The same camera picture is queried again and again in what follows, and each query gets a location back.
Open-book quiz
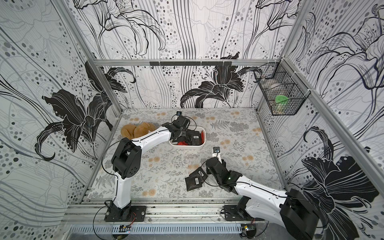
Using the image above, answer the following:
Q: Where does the green lid in basket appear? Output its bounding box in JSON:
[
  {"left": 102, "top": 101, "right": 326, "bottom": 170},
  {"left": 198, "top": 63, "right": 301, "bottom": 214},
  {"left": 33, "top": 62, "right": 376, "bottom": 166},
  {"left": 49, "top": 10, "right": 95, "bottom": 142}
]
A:
[{"left": 275, "top": 95, "right": 290, "bottom": 106}]

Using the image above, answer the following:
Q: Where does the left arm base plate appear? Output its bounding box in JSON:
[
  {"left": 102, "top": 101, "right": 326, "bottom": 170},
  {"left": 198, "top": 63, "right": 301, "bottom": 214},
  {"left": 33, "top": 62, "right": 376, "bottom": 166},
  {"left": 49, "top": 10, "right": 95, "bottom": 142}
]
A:
[{"left": 105, "top": 204, "right": 147, "bottom": 223}]

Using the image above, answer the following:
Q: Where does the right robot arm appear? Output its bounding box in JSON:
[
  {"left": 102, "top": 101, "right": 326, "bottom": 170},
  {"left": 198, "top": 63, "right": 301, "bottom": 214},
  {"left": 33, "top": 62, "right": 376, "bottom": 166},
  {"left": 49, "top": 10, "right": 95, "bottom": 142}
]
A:
[{"left": 206, "top": 157, "right": 320, "bottom": 240}]

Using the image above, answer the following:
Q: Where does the white plastic storage box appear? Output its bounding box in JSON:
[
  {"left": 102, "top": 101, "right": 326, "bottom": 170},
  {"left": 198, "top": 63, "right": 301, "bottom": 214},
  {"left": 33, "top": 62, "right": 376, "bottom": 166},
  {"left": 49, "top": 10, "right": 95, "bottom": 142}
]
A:
[{"left": 169, "top": 127, "right": 207, "bottom": 151}]

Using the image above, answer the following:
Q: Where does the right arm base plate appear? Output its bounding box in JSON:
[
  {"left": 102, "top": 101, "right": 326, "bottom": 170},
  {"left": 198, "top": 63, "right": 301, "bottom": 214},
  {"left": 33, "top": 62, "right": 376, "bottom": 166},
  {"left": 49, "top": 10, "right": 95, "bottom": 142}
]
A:
[{"left": 220, "top": 205, "right": 264, "bottom": 222}]

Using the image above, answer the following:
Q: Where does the aluminium corner frame post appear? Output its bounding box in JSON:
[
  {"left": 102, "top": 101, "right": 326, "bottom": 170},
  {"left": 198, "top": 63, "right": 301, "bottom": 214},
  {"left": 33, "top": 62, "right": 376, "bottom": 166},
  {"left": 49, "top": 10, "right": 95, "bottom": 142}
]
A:
[{"left": 53, "top": 1, "right": 123, "bottom": 117}]

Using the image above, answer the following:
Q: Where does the white perforated cable duct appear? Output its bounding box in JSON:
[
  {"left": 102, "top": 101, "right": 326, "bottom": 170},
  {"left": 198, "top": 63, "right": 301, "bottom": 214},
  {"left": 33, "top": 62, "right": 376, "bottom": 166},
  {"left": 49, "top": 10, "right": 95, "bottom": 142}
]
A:
[{"left": 70, "top": 224, "right": 242, "bottom": 235}]

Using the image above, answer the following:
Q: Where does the brown plush dog toy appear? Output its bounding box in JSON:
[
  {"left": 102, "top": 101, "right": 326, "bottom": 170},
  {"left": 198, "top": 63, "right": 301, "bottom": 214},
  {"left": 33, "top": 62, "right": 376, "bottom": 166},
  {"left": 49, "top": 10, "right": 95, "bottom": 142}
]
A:
[{"left": 121, "top": 122, "right": 156, "bottom": 140}]

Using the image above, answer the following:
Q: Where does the black wire basket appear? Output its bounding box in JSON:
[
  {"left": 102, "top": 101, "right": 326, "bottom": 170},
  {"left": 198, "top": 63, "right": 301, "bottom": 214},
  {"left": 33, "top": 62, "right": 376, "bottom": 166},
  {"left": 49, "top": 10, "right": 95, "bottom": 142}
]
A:
[{"left": 253, "top": 62, "right": 307, "bottom": 116}]

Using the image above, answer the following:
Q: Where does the black tea bag pile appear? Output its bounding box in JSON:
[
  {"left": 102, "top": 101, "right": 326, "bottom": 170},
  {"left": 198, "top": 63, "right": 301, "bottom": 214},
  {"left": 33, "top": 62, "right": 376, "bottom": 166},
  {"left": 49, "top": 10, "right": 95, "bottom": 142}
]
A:
[{"left": 185, "top": 167, "right": 208, "bottom": 192}]

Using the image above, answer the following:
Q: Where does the black tea bag sachet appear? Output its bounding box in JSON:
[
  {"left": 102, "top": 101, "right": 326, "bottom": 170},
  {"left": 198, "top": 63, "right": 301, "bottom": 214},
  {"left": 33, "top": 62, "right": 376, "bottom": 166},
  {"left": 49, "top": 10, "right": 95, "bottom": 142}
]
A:
[{"left": 185, "top": 131, "right": 202, "bottom": 146}]

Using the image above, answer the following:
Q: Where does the black bar on rail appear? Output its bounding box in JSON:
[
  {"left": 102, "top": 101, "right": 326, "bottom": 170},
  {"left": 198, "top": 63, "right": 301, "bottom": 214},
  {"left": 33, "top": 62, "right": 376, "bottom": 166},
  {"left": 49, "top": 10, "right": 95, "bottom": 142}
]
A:
[{"left": 150, "top": 61, "right": 233, "bottom": 67}]

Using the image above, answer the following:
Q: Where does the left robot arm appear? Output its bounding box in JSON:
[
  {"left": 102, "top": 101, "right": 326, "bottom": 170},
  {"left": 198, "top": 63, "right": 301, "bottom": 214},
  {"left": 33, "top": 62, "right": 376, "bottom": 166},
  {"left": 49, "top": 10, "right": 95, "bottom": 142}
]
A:
[{"left": 111, "top": 115, "right": 190, "bottom": 210}]

